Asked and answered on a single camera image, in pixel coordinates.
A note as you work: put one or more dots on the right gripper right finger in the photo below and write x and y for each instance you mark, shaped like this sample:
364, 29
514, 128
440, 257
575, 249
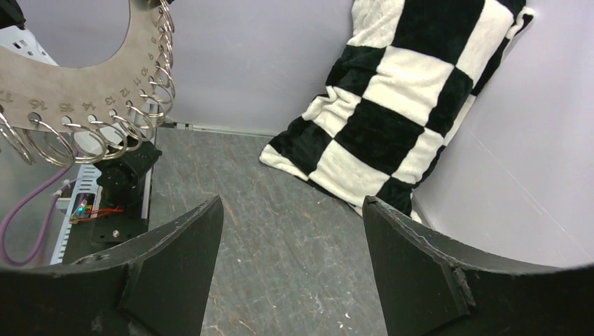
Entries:
431, 284

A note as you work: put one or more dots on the black white checkered pillow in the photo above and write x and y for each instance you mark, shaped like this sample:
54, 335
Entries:
396, 96

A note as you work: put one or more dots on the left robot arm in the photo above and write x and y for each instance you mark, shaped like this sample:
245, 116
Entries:
124, 198

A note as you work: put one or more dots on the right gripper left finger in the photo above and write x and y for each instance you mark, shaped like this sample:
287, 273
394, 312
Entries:
154, 284

